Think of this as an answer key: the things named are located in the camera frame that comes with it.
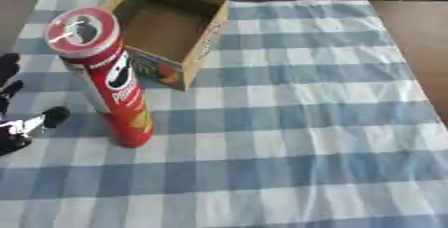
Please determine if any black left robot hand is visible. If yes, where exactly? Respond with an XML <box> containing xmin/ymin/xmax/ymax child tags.
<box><xmin>0</xmin><ymin>52</ymin><xmax>72</xmax><ymax>157</ymax></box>

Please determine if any open tan cardboard box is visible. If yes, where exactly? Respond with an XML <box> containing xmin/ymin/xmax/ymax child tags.
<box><xmin>98</xmin><ymin>0</ymin><xmax>233</xmax><ymax>93</ymax></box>

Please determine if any red cylindrical snack can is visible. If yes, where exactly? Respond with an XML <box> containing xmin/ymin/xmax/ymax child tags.
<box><xmin>43</xmin><ymin>6</ymin><xmax>156</xmax><ymax>149</ymax></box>

